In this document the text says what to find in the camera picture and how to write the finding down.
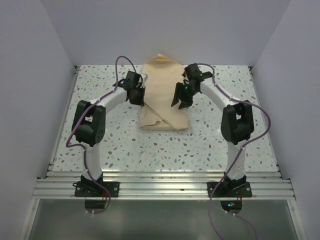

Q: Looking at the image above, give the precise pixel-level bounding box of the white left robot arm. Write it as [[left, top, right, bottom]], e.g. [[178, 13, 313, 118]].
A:
[[66, 71, 148, 197]]

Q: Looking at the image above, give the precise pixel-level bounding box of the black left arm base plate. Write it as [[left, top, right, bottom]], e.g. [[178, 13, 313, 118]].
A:
[[72, 176, 120, 198]]

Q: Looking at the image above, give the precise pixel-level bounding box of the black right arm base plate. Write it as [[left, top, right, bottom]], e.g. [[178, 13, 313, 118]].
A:
[[212, 182, 253, 198]]

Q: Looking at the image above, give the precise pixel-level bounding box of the beige cloth mat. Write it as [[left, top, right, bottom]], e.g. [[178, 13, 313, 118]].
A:
[[139, 54, 190, 131]]

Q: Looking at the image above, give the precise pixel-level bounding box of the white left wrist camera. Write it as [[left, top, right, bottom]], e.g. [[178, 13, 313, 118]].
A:
[[141, 73, 148, 81]]

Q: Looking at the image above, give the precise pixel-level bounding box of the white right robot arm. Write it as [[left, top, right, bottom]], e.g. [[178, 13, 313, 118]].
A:
[[171, 63, 254, 197]]

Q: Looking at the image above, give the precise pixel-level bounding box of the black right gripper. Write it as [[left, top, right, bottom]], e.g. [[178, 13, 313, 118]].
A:
[[171, 82, 198, 110]]

